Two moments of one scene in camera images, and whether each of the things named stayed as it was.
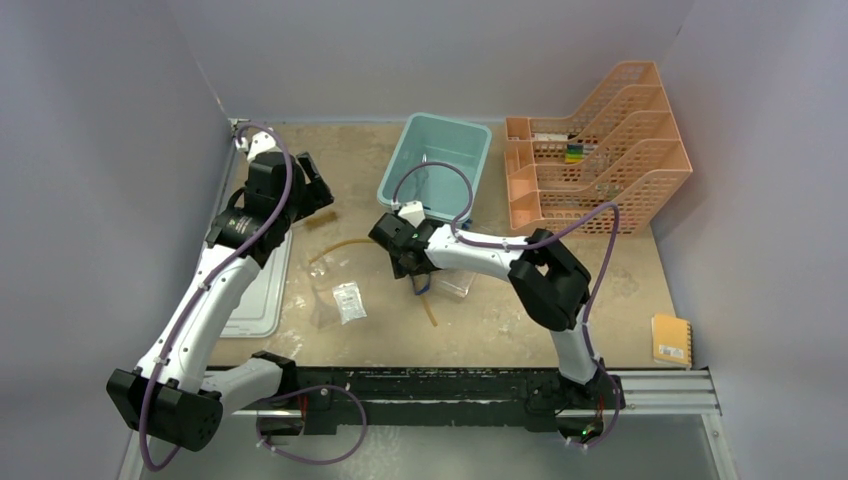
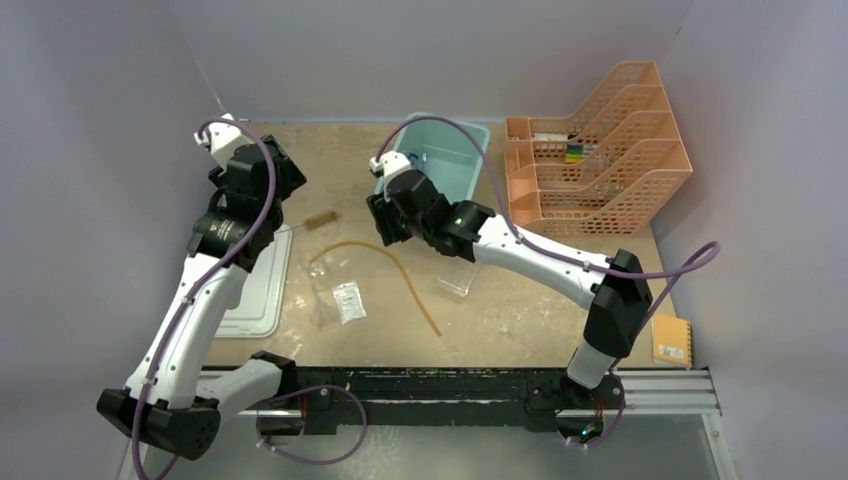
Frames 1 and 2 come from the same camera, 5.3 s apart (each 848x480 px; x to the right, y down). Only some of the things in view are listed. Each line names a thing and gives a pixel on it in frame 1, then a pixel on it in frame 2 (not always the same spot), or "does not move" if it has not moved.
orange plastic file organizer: x=621 y=148 does not move
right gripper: x=401 y=271 → x=384 y=212
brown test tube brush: x=320 y=219 does not move
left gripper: x=315 y=195 → x=290 y=179
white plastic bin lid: x=263 y=309 does not move
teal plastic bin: x=441 y=189 does not move
